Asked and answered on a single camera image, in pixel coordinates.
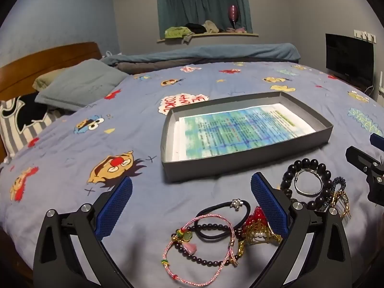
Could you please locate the wooden headboard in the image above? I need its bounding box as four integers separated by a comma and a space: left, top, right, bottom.
0, 42, 102, 162

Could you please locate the black cloth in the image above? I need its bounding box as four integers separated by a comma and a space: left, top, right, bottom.
184, 22, 207, 33

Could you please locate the grey blanket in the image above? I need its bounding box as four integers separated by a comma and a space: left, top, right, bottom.
115, 56, 249, 74

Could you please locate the pink braided cord bracelet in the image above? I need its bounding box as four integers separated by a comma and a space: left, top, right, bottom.
162, 214, 236, 287

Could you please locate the rolled blue blanket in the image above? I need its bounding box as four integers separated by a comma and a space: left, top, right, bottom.
102, 42, 301, 66

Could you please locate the blue bead bracelet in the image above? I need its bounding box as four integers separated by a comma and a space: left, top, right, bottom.
318, 176, 346, 212

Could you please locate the black hair tie with star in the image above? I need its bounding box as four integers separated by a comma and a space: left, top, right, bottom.
195, 198, 251, 241

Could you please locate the olive pillow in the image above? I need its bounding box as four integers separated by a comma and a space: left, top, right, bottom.
32, 67, 70, 92

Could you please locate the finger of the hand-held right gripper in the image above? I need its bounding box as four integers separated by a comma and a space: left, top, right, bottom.
346, 146, 384, 207
370, 133, 384, 151

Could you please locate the red and gold bracelet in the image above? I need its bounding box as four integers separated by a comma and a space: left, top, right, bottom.
241, 205, 283, 246

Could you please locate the black flat screen television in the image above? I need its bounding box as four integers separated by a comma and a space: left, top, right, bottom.
325, 33, 375, 86

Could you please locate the beige cloth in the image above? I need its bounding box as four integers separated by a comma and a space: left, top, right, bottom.
202, 20, 221, 33

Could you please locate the pink balloon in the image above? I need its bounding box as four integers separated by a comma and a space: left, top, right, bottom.
228, 4, 240, 27

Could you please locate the gold charm bracelet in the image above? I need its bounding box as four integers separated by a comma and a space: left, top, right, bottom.
330, 189, 350, 223

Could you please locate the blue cartoon printed bedsheet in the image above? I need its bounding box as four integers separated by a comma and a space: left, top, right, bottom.
0, 61, 384, 288

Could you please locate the large black bead bracelet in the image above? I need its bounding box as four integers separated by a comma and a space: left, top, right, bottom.
280, 158, 333, 211

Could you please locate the gold chain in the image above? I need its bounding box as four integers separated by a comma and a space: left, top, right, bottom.
237, 238, 247, 265

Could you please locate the small dark bead necklace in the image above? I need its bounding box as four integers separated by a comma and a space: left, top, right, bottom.
172, 223, 244, 267

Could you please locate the grey cardboard box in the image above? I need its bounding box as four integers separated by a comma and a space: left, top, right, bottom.
160, 92, 334, 183

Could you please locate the wooden window sill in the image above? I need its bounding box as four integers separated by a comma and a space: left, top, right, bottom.
156, 32, 259, 43

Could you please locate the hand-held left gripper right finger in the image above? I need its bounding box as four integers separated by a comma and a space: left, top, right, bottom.
250, 172, 352, 288

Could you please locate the thin silver bangle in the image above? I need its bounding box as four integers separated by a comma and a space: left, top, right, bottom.
294, 169, 326, 196

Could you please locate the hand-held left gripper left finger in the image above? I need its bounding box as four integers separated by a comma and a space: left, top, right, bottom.
33, 176, 134, 288

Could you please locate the white wall hook rack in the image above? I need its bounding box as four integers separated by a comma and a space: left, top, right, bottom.
354, 29, 377, 44

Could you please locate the grey-blue pillow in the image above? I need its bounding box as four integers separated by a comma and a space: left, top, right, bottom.
34, 59, 129, 111

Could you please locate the striped black and white pillow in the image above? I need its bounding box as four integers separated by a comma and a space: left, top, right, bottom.
0, 94, 65, 164

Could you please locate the green cloth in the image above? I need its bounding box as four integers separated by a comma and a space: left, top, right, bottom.
165, 26, 194, 40

